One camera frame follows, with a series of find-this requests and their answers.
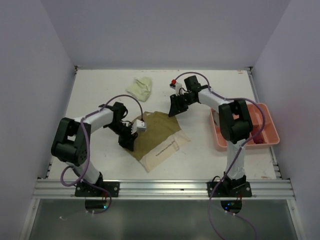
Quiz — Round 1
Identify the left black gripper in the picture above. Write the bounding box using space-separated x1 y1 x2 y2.
106 120 138 151

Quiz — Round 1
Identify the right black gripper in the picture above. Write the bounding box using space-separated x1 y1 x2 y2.
168 92 196 117

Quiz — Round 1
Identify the olive and cream underwear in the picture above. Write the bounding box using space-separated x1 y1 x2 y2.
129 111 191 173

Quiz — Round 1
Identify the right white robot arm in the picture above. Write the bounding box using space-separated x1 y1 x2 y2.
168 75 253 197

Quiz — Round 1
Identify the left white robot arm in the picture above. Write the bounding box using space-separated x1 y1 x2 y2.
51 102 138 197

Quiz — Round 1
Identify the pale green underwear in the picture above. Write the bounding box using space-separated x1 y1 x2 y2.
125 76 153 102

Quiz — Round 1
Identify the dark red rolled underwear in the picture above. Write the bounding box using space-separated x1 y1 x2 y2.
253 133 265 145

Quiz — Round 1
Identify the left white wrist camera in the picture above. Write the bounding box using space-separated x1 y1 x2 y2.
131 119 147 135

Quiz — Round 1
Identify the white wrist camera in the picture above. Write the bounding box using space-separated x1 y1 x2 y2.
131 119 147 135
169 79 183 96

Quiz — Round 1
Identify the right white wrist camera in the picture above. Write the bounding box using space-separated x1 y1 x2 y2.
169 79 183 96

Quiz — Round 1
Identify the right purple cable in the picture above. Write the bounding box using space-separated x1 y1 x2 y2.
174 71 268 240

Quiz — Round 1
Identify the aluminium mounting rail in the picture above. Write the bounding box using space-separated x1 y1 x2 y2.
32 179 295 200

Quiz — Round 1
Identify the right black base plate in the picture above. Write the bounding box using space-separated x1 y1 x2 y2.
212 175 253 198

